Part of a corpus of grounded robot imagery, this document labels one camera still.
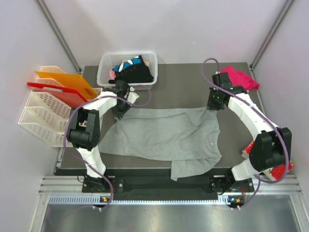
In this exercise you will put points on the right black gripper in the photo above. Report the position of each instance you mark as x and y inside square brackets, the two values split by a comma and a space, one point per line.
[211, 106]

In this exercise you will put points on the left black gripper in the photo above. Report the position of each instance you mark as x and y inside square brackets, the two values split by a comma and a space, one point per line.
[119, 114]

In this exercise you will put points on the grey t shirt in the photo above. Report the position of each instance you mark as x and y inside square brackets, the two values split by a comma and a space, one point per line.
[188, 138]

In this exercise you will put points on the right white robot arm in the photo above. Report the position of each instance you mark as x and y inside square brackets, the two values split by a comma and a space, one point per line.
[271, 144]

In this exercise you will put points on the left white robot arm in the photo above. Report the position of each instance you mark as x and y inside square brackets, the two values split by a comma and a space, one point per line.
[83, 131]

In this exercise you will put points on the pink folded t shirt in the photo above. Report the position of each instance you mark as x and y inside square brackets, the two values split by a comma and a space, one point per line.
[240, 78]

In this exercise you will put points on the black t shirt with print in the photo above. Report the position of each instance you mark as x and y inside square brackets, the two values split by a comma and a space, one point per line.
[131, 71]

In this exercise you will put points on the red plastic folder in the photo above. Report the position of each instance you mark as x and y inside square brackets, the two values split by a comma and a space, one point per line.
[69, 96]

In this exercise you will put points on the orange plastic folder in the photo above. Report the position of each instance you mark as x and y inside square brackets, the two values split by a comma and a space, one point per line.
[67, 80]

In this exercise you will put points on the white plastic laundry basket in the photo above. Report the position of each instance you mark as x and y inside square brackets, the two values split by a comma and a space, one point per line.
[110, 60]

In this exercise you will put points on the white plastic file organizer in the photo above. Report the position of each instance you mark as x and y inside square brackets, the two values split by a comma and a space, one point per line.
[44, 115]

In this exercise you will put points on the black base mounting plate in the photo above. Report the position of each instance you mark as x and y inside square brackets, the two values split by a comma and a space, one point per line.
[203, 187]

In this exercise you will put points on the red patterned book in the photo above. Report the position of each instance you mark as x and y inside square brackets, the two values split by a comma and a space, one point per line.
[273, 174]

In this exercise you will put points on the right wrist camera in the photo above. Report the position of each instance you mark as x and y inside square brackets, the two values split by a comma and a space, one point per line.
[222, 80]

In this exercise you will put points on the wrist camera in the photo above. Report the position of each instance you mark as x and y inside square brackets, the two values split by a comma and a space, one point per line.
[222, 80]
[124, 91]

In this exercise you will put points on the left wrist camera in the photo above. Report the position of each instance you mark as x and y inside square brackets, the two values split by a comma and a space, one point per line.
[124, 91]

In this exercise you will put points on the grey slotted cable duct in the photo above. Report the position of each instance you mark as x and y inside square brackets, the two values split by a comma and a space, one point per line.
[100, 200]

